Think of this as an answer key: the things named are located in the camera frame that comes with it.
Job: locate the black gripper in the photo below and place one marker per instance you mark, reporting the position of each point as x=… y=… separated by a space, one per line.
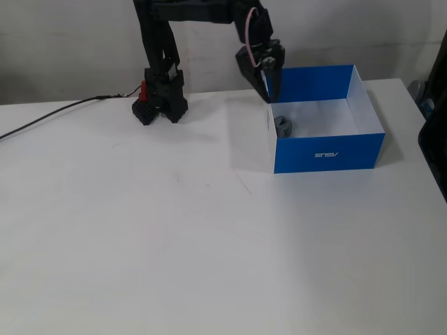
x=252 y=70

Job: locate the gray block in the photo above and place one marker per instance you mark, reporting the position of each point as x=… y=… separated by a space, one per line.
x=283 y=127

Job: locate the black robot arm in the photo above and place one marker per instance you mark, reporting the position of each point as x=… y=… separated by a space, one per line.
x=160 y=52

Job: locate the blue white cardboard box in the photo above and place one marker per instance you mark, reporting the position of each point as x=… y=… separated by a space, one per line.
x=324 y=155

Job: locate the black clamp block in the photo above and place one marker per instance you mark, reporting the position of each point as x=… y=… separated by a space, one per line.
x=143 y=111

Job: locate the red clamp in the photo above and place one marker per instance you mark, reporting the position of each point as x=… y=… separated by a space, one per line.
x=143 y=90

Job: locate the gray object with blue label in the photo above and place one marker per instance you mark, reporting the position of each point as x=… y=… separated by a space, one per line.
x=419 y=92

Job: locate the black plastic case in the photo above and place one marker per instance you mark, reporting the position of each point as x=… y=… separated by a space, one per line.
x=436 y=153

